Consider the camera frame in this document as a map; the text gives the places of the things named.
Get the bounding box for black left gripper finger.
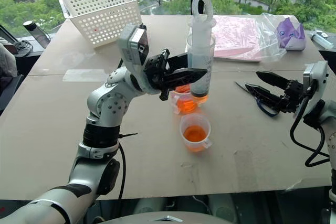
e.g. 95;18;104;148
163;68;208;91
167;52;190;72

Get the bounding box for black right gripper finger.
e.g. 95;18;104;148
255;70;291;91
244;83;285;111

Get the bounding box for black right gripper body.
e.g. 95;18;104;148
277;79;307;115

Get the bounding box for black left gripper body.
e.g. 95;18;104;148
143;49;174;102

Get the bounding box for large clear plastic syringe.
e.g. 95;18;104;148
187;0;217;104

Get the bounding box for clear cup with red liquid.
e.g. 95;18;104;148
179;113;213;153
171;84;198;116

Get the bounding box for clear plastic bag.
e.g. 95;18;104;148
250;12;308;62

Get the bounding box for purple and white pouch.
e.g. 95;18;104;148
275;17;307;52

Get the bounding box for pink paper stack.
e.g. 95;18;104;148
209;15;266;63

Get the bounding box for white perforated plastic basket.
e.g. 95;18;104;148
58;0;144;49

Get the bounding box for clear bottle with black cap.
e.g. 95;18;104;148
23;19;51;49

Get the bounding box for grey cloth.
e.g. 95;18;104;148
0;42;18;78

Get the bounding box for blue handled scissors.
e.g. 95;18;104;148
234;81;279;117

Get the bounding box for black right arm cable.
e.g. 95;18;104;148
289;94;331;168

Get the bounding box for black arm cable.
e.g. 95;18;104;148
117;142;127;201
289;94;331;168

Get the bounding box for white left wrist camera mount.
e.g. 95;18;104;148
117;23;161;95

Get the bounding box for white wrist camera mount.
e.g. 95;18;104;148
117;23;161;95
302;60;329;104

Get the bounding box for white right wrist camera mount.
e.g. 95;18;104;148
302;60;329;104

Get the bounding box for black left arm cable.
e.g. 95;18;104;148
117;142;127;201

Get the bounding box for black tangled cords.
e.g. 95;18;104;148
12;39;34;57

